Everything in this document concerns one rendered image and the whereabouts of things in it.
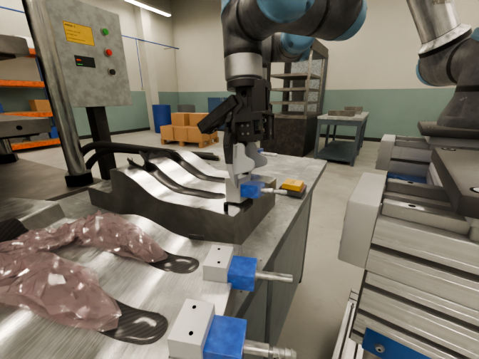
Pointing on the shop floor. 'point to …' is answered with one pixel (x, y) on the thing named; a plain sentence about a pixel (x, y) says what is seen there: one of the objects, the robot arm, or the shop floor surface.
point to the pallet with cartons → (187, 130)
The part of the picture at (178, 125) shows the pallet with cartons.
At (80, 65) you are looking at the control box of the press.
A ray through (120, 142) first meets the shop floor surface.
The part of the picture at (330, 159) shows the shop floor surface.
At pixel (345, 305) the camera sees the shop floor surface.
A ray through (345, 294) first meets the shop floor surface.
